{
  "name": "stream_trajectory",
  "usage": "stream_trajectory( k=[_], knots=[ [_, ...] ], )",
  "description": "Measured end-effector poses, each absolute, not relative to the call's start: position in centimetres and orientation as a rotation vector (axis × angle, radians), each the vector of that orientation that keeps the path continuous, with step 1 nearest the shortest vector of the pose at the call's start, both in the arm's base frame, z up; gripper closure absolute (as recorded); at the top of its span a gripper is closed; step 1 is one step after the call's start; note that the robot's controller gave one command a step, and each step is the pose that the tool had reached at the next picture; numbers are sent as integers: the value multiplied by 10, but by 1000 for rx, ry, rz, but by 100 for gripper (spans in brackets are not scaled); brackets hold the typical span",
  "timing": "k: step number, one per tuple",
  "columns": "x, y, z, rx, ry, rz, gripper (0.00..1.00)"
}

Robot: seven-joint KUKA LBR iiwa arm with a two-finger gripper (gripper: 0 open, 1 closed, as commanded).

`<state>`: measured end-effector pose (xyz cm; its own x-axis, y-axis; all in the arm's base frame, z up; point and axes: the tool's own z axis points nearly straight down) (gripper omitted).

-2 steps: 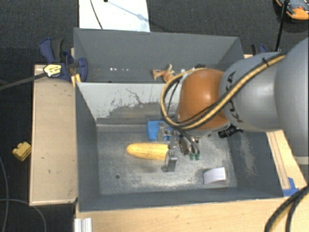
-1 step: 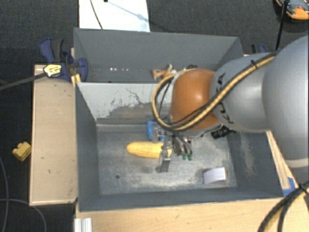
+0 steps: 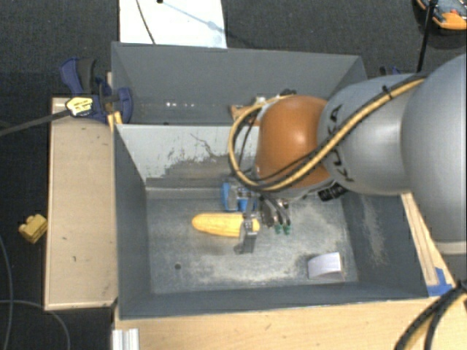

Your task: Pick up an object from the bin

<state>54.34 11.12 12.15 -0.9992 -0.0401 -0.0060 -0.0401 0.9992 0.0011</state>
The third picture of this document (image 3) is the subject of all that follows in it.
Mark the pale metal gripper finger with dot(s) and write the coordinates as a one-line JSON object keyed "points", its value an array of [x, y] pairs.
{"points": [[251, 207], [249, 240]]}

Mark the blue plastic toy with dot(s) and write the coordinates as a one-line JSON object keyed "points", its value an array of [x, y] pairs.
{"points": [[230, 197]]}

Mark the yellow corn cob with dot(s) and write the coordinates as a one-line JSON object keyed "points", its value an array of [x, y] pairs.
{"points": [[217, 224]]}

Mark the grey metal bin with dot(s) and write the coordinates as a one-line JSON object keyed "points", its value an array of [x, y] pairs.
{"points": [[204, 264]]}

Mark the pale lilac curved block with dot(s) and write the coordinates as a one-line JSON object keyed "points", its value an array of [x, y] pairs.
{"points": [[325, 266]]}

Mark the pale wood board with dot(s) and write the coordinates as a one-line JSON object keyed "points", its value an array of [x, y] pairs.
{"points": [[80, 210]]}

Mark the black cylinder on white bracket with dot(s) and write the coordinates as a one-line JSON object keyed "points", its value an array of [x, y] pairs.
{"points": [[331, 192]]}

